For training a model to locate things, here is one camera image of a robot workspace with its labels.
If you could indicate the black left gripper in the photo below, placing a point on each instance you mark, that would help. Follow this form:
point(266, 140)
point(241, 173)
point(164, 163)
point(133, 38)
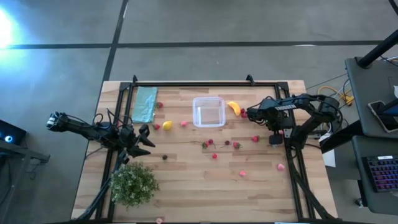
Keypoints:
point(132, 143)

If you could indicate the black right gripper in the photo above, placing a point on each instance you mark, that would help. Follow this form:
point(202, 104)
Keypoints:
point(275, 129)

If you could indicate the pink plastic peach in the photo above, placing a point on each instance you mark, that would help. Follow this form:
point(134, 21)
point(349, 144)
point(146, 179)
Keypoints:
point(280, 167)
point(183, 123)
point(159, 220)
point(242, 173)

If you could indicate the yellow plastic lemon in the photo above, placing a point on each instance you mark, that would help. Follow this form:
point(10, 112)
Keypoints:
point(167, 125)

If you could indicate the dark red plastic cherry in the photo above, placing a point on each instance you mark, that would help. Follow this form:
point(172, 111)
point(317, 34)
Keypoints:
point(211, 141)
point(227, 142)

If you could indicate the yellow plastic banana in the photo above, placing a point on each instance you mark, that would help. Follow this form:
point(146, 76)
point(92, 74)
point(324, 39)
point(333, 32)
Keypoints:
point(234, 108)

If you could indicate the round red plastic fruit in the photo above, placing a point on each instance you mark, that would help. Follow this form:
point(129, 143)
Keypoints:
point(214, 155)

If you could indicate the clear plastic food container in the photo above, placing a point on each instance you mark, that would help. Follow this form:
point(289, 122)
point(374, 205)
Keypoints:
point(208, 112)

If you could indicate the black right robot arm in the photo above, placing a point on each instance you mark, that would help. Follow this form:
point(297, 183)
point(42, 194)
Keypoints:
point(311, 104)

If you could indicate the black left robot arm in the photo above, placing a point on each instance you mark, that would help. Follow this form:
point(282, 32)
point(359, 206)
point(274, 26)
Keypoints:
point(87, 132)

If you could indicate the folded green cloth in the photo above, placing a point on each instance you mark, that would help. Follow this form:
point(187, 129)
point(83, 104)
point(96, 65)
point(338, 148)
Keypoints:
point(144, 104)

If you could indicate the green potted plant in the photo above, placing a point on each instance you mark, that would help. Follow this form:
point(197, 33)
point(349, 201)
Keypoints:
point(133, 184)

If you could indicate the white paper sheet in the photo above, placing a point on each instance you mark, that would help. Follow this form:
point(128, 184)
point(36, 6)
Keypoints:
point(329, 155)

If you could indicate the grey desk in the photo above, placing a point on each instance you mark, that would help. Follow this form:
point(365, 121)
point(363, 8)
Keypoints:
point(367, 93)
point(382, 202)

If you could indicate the black tablet device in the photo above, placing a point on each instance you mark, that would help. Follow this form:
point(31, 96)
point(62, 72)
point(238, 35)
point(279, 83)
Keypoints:
point(384, 116)

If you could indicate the backlit black keyboard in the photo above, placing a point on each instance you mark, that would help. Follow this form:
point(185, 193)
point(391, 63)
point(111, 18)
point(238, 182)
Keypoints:
point(384, 172)

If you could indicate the black computer with blue light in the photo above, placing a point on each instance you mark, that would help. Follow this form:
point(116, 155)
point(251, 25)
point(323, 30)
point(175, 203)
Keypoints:
point(9, 133)

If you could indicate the black pole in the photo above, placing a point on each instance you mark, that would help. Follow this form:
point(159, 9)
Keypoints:
point(377, 49)

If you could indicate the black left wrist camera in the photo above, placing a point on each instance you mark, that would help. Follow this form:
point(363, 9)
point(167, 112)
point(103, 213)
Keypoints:
point(127, 133)

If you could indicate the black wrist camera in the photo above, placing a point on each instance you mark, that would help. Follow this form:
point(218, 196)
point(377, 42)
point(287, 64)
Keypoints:
point(255, 114)
point(127, 133)

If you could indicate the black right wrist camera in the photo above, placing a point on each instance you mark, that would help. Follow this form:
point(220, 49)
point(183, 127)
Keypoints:
point(255, 114)

